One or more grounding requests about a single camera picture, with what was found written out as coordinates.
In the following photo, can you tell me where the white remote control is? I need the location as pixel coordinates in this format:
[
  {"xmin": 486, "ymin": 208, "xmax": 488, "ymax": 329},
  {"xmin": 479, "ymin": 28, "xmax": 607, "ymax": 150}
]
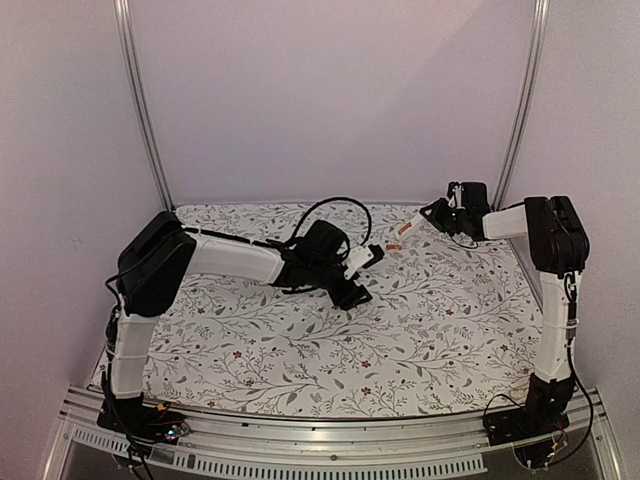
[{"xmin": 396, "ymin": 211, "xmax": 426, "ymax": 243}]

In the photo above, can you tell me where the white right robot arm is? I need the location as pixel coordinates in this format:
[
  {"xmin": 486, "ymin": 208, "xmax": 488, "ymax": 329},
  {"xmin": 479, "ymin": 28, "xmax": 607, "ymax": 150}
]
[{"xmin": 419, "ymin": 182, "xmax": 590, "ymax": 385}]

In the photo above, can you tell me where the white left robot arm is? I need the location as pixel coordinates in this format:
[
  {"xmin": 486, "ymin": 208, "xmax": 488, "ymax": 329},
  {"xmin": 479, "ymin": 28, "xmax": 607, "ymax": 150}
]
[{"xmin": 104, "ymin": 211, "xmax": 384, "ymax": 434}]

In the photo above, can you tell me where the floral patterned table mat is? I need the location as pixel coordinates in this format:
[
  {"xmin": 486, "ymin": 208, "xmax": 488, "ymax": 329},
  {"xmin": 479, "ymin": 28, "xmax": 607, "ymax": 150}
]
[{"xmin": 142, "ymin": 203, "xmax": 543, "ymax": 418}]

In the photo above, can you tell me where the left black camera cable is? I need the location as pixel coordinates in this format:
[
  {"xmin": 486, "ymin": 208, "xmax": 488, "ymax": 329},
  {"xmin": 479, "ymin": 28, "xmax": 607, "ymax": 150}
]
[{"xmin": 287, "ymin": 197, "xmax": 374, "ymax": 251}]

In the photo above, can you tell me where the right aluminium frame post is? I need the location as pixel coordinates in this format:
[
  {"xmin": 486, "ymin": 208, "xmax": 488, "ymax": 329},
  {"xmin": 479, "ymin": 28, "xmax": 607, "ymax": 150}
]
[{"xmin": 492, "ymin": 0, "xmax": 550, "ymax": 210}]

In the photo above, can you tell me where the aluminium frame post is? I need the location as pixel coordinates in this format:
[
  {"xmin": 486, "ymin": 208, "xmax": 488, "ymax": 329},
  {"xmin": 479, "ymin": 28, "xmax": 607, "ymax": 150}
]
[
  {"xmin": 492, "ymin": 0, "xmax": 550, "ymax": 210},
  {"xmin": 113, "ymin": 0, "xmax": 175, "ymax": 210}
]

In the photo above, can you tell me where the front aluminium rail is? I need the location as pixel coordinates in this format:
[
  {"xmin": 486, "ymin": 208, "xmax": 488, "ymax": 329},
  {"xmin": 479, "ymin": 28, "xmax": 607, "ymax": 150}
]
[{"xmin": 43, "ymin": 387, "xmax": 626, "ymax": 479}]

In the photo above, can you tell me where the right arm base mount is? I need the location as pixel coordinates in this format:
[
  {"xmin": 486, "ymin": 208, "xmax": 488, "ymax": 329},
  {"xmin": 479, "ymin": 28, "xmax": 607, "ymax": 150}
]
[{"xmin": 482, "ymin": 374, "xmax": 576, "ymax": 446}]

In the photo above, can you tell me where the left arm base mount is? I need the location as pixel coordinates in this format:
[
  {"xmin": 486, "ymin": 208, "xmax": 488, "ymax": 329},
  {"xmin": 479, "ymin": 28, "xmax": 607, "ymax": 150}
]
[{"xmin": 97, "ymin": 372, "xmax": 190, "ymax": 447}]

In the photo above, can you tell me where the left aluminium frame post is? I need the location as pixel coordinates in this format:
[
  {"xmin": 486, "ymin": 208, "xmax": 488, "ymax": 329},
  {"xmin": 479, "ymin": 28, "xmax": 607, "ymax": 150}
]
[{"xmin": 113, "ymin": 0, "xmax": 175, "ymax": 210}]

